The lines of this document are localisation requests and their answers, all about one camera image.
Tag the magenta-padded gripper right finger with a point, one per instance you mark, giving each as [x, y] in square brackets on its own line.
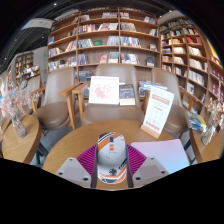
[146, 168]

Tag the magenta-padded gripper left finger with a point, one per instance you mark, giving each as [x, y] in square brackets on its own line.
[78, 168]

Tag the white and orange computer mouse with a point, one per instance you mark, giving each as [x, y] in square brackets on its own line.
[111, 156]

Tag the pink-blue gradient mouse pad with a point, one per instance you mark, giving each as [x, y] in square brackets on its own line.
[165, 155]

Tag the white sign on wooden base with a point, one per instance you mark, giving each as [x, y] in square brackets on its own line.
[158, 110]

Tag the brown wooden-armed armchair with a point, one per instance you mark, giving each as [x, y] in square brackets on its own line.
[53, 113]
[113, 113]
[176, 116]

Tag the round wooden side table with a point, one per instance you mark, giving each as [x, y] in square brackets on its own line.
[208, 151]
[21, 146]

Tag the stack of colourful books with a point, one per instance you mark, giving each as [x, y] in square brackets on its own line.
[196, 121]

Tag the glass vase with dried flowers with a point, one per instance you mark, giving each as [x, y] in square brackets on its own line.
[208, 133]

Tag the glass vase with pink flowers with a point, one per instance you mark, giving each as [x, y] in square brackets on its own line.
[19, 126]

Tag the dark cover book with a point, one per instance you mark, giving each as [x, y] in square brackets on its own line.
[127, 94]

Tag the white framed floral picture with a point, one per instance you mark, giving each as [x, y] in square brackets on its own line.
[103, 90]

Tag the stack of light blue books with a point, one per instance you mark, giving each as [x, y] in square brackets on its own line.
[146, 85]

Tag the distant wooden bookshelf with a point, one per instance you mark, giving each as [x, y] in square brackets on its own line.
[25, 63]

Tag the wide wooden bookshelf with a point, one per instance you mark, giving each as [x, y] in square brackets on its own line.
[100, 36]

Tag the white ceiling panel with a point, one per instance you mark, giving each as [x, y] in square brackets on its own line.
[36, 23]

